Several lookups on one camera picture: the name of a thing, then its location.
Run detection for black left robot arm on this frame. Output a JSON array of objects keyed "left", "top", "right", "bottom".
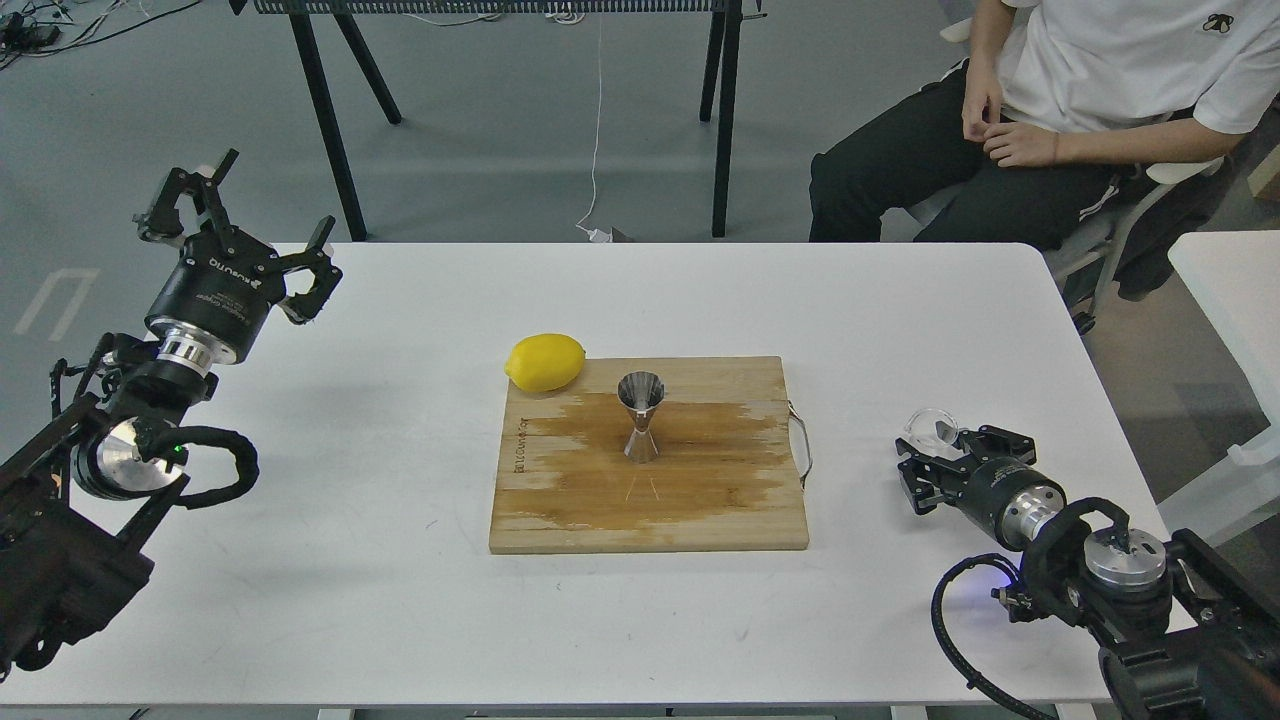
[{"left": 1, "top": 149, "right": 343, "bottom": 674}]

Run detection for grey office chair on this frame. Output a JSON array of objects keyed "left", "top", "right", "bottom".
[{"left": 905, "top": 150, "right": 1242, "bottom": 336}]

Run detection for white hanging cable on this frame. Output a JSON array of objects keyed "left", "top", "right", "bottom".
[{"left": 573, "top": 14, "right": 613, "bottom": 243}]

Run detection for seated person white shirt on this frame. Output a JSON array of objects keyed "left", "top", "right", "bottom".
[{"left": 809, "top": 1, "right": 1279, "bottom": 251}]

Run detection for person's left hand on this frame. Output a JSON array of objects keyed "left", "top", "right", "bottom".
[{"left": 980, "top": 122, "right": 1061, "bottom": 168}]

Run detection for person's right hand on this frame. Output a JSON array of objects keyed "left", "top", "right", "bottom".
[{"left": 961, "top": 56, "right": 1004, "bottom": 142}]

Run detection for wooden cutting board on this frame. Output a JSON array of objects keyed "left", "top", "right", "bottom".
[{"left": 488, "top": 356, "right": 810, "bottom": 553}]

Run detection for black metal table frame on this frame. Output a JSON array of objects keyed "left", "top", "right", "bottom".
[{"left": 228, "top": 0, "right": 769, "bottom": 243}]

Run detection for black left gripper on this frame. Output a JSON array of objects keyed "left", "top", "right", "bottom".
[{"left": 133, "top": 149, "right": 343, "bottom": 364}]

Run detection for white side table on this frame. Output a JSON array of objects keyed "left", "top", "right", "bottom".
[{"left": 1166, "top": 231, "right": 1280, "bottom": 541}]

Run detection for black cables on floor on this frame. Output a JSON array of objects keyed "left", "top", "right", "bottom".
[{"left": 0, "top": 0, "right": 206, "bottom": 73}]

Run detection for steel double jigger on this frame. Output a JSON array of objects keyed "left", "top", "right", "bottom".
[{"left": 617, "top": 372, "right": 666, "bottom": 464}]

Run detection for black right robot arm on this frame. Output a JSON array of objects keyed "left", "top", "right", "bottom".
[{"left": 895, "top": 423, "right": 1279, "bottom": 719}]

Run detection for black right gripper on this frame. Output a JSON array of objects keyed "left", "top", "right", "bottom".
[{"left": 895, "top": 425, "right": 1066, "bottom": 552}]

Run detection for yellow lemon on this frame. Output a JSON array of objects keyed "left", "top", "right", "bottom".
[{"left": 504, "top": 333, "right": 586, "bottom": 393}]

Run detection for small clear glass cup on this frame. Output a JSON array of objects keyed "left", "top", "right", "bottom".
[{"left": 902, "top": 407, "right": 960, "bottom": 456}]

